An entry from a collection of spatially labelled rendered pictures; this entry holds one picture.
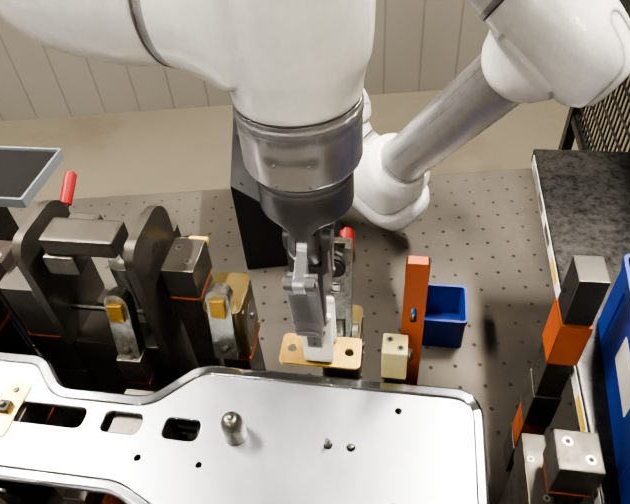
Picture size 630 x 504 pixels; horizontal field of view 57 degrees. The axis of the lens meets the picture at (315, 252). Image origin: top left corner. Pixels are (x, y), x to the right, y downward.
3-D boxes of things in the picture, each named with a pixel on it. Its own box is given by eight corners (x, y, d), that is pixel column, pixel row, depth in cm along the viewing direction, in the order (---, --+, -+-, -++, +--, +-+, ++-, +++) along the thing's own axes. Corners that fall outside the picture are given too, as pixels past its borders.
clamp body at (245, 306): (237, 434, 111) (198, 310, 85) (250, 385, 119) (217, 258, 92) (271, 438, 110) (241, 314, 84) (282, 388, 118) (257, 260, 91)
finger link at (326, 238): (332, 224, 47) (329, 234, 46) (335, 320, 54) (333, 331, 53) (285, 222, 48) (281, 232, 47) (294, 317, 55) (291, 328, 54)
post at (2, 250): (65, 395, 119) (-29, 260, 91) (75, 375, 123) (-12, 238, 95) (87, 398, 119) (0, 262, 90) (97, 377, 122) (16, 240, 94)
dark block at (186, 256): (213, 416, 114) (159, 269, 84) (222, 385, 119) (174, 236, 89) (237, 419, 113) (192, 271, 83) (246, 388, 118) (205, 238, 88)
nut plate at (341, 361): (278, 363, 60) (277, 356, 59) (284, 334, 63) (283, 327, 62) (359, 370, 59) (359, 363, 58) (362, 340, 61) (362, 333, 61)
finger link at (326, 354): (331, 312, 55) (330, 318, 54) (334, 356, 60) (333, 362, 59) (300, 310, 55) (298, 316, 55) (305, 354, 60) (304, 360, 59)
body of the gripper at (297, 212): (266, 128, 47) (278, 214, 54) (242, 194, 41) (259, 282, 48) (358, 131, 46) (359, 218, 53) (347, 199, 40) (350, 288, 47)
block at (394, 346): (377, 471, 104) (381, 352, 78) (379, 453, 106) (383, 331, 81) (397, 474, 103) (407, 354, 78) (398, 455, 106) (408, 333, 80)
